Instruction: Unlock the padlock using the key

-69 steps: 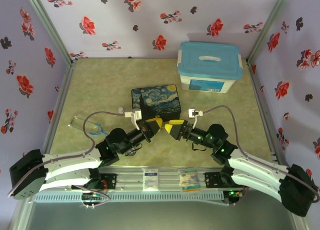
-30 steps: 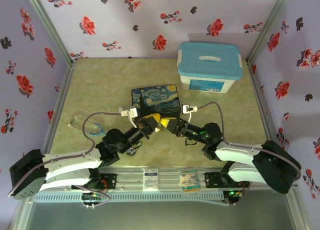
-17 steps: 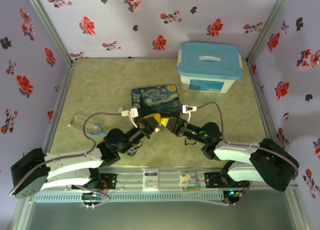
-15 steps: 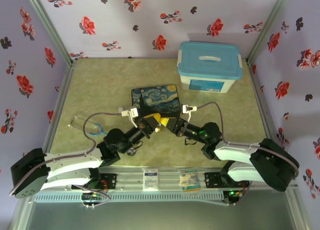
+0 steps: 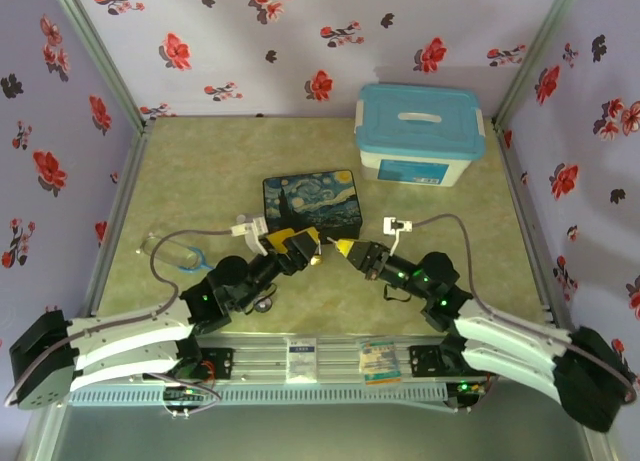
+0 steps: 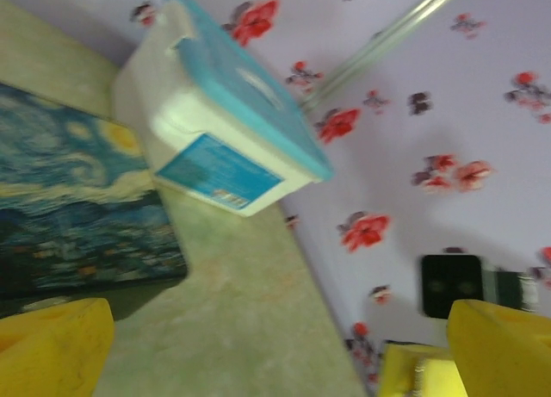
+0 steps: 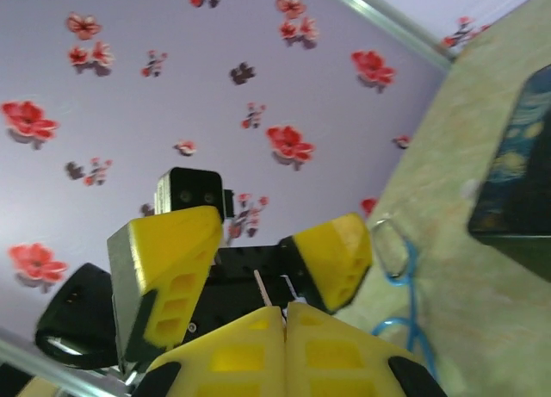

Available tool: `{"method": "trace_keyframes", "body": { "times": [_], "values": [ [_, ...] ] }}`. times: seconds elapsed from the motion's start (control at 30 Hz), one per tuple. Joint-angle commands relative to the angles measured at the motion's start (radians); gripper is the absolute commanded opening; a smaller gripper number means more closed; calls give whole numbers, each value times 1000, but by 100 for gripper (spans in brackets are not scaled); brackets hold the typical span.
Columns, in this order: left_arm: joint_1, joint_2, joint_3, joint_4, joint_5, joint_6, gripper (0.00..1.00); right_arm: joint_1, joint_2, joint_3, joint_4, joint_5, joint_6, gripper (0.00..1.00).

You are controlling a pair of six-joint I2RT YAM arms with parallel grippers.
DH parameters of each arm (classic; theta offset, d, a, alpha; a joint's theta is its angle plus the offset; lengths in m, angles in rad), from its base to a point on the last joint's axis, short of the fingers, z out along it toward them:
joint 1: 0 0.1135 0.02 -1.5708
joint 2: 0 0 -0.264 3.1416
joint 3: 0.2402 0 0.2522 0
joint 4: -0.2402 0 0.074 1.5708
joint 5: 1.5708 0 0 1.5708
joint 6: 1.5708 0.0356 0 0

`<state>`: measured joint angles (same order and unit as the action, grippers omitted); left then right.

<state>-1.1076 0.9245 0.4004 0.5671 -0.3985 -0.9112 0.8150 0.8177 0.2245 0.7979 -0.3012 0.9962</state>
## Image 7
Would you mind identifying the aluminium frame rail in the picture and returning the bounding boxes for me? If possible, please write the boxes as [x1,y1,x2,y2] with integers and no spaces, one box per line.
[313,0,458,73]
[0,326,133,394]

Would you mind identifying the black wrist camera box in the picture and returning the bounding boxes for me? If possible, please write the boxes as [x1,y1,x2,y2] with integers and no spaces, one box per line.
[153,166,236,226]

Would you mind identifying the blue cord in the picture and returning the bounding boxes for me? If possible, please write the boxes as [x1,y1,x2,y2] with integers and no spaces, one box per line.
[371,237,441,381]

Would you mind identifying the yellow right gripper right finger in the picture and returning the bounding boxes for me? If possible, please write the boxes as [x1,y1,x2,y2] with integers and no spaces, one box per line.
[285,302,449,397]

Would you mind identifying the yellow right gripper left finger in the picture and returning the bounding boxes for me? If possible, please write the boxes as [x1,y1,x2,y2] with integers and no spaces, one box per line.
[128,305,288,397]

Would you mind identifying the starry night print box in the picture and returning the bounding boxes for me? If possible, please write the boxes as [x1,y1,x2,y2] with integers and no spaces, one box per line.
[467,63,551,285]

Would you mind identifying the silver metal wire loop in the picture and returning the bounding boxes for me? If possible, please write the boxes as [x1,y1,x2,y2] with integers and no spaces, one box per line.
[369,214,411,282]

